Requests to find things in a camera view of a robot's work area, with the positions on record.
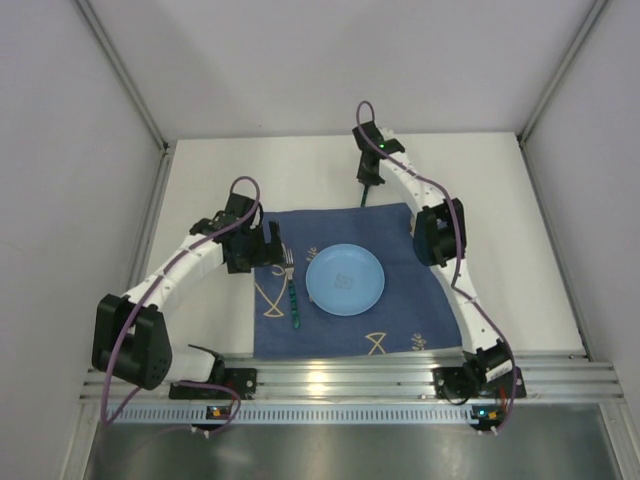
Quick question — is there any spoon with green handle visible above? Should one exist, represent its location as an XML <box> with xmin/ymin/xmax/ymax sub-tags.
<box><xmin>359</xmin><ymin>184</ymin><xmax>370</xmax><ymax>208</ymax></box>

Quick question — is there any fork with green handle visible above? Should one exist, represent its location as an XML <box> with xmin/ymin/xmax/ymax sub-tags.
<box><xmin>283</xmin><ymin>246</ymin><xmax>301</xmax><ymax>329</ymax></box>

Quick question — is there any aluminium mounting rail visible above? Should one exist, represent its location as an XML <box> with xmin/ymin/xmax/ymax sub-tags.
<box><xmin>79</xmin><ymin>351</ymin><xmax>626</xmax><ymax>404</ymax></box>

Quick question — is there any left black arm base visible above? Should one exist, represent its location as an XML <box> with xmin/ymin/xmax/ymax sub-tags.
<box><xmin>169</xmin><ymin>368</ymin><xmax>257</xmax><ymax>400</ymax></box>

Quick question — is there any blue plastic plate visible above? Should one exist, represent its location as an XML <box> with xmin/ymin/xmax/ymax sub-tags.
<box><xmin>305</xmin><ymin>244</ymin><xmax>386</xmax><ymax>317</ymax></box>

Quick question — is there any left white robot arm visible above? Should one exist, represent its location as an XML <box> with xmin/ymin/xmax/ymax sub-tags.
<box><xmin>91</xmin><ymin>193</ymin><xmax>284</xmax><ymax>390</ymax></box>

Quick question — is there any blue fish placemat cloth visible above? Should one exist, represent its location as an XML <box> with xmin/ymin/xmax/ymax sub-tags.
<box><xmin>253</xmin><ymin>204</ymin><xmax>461</xmax><ymax>360</ymax></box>

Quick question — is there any white slotted cable duct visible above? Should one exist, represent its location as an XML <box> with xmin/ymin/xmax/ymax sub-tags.
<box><xmin>115</xmin><ymin>402</ymin><xmax>502</xmax><ymax>425</ymax></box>

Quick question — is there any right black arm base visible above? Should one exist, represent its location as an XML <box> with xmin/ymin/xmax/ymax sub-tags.
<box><xmin>432</xmin><ymin>367</ymin><xmax>513</xmax><ymax>404</ymax></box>

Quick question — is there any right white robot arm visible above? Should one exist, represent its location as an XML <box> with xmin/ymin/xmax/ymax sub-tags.
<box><xmin>352</xmin><ymin>121</ymin><xmax>514</xmax><ymax>387</ymax></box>

